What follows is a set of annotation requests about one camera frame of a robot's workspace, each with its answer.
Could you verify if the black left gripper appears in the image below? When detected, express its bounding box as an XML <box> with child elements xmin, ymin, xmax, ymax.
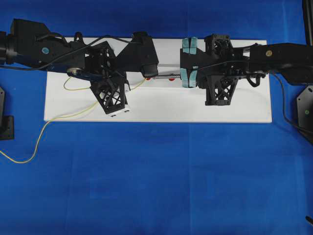
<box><xmin>68</xmin><ymin>31</ymin><xmax>159</xmax><ymax>116</ymax></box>

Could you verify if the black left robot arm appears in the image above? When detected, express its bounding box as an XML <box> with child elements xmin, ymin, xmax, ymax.
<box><xmin>0</xmin><ymin>19</ymin><xmax>128</xmax><ymax>117</ymax></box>

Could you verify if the black camera stand frame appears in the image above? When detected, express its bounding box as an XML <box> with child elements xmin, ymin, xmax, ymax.
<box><xmin>302</xmin><ymin>0</ymin><xmax>313</xmax><ymax>46</ymax></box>

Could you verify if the black soldering iron cable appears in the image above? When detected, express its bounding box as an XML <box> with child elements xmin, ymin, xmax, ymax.
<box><xmin>195</xmin><ymin>58</ymin><xmax>313</xmax><ymax>138</ymax></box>

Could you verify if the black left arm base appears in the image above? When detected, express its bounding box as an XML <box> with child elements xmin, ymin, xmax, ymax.
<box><xmin>0</xmin><ymin>85</ymin><xmax>15</xmax><ymax>141</ymax></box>

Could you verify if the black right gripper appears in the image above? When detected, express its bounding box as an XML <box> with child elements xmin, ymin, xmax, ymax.
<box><xmin>180</xmin><ymin>34</ymin><xmax>265</xmax><ymax>88</ymax></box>

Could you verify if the yellow solder wire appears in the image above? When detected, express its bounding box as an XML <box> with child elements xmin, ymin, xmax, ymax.
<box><xmin>0</xmin><ymin>76</ymin><xmax>149</xmax><ymax>164</ymax></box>

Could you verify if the white foam board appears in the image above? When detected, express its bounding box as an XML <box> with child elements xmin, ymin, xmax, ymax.
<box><xmin>44</xmin><ymin>36</ymin><xmax>273</xmax><ymax>124</ymax></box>

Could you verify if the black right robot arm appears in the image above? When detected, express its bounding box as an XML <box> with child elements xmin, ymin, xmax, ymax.
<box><xmin>179</xmin><ymin>34</ymin><xmax>313</xmax><ymax>99</ymax></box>

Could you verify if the blue table cloth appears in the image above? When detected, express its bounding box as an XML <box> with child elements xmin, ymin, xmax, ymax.
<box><xmin>0</xmin><ymin>0</ymin><xmax>313</xmax><ymax>235</ymax></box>

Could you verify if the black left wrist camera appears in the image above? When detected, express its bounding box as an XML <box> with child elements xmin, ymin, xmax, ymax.
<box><xmin>11</xmin><ymin>19</ymin><xmax>70</xmax><ymax>67</ymax></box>

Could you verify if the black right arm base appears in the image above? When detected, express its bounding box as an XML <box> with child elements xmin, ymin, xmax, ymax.
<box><xmin>296</xmin><ymin>85</ymin><xmax>313</xmax><ymax>144</ymax></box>

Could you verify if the red soldering iron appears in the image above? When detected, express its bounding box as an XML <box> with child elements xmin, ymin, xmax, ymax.
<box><xmin>152</xmin><ymin>74</ymin><xmax>180</xmax><ymax>81</ymax></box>

